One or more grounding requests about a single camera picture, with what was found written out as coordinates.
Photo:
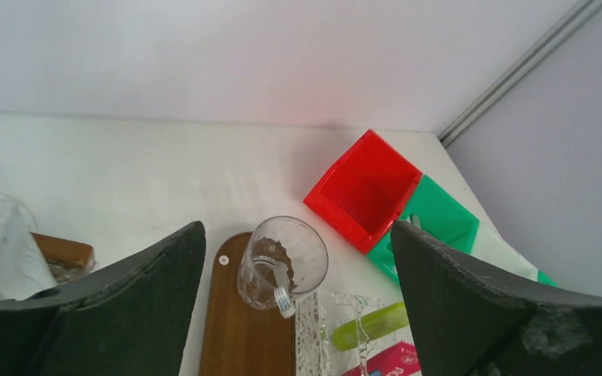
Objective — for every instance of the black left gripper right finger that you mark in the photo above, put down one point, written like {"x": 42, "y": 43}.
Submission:
{"x": 468, "y": 317}

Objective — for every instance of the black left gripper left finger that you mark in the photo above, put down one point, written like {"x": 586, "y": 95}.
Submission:
{"x": 129, "y": 318}

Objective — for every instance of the red toothpaste tube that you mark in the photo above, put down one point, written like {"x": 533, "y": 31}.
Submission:
{"x": 397, "y": 360}

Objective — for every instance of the green bin with toothpaste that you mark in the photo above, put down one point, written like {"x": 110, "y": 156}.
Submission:
{"x": 542, "y": 278}

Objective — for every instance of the green toothpaste tube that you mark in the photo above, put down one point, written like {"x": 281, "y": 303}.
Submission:
{"x": 371, "y": 326}

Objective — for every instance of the clear textured acrylic holder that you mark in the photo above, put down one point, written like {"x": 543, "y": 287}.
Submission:
{"x": 318, "y": 315}

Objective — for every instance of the white toothpaste tube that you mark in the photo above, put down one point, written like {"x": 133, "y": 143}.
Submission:
{"x": 23, "y": 268}

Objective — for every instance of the clear glass tumbler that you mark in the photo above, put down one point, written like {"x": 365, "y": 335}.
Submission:
{"x": 289, "y": 240}

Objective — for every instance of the brown oval wooden tray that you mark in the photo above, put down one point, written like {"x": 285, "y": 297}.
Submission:
{"x": 238, "y": 339}

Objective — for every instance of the white storage bin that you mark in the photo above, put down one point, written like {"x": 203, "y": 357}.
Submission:
{"x": 488, "y": 246}

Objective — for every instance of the green bin with toothbrushes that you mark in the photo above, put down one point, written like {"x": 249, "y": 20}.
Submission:
{"x": 436, "y": 218}

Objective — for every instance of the red storage bin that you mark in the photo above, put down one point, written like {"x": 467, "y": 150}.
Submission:
{"x": 370, "y": 157}

